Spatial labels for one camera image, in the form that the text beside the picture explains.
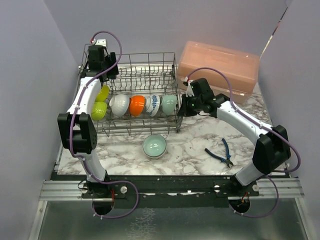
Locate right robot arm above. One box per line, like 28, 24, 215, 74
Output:
177, 78, 291, 196

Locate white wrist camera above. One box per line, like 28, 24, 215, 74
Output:
183, 77, 195, 97
90, 38, 108, 47

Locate grey bowl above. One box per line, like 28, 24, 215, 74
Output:
109, 94, 130, 117

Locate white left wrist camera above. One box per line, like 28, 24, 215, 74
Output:
90, 38, 108, 47

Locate yellow-green bowl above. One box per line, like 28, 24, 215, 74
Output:
95, 85, 110, 102

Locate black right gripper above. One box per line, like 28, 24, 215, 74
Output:
178, 93, 203, 118

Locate grey wire dish rack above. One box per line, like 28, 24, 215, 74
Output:
92, 52, 183, 137

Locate blue-handled pliers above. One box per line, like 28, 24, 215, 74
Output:
204, 137, 235, 168

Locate celadon green bowl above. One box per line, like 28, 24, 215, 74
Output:
160, 94, 178, 116

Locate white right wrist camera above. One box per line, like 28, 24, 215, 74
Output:
183, 77, 195, 97

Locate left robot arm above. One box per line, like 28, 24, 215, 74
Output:
57, 44, 118, 198

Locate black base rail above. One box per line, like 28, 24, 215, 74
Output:
40, 175, 259, 209

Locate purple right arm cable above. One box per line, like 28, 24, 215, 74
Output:
186, 66, 302, 218

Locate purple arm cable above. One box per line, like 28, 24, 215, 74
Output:
69, 30, 140, 220
186, 66, 302, 218

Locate blue floral bowl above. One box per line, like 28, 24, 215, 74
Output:
145, 94, 161, 117

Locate white round bowl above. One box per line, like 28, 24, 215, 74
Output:
129, 95, 145, 117

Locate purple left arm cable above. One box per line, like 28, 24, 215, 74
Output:
69, 30, 140, 220

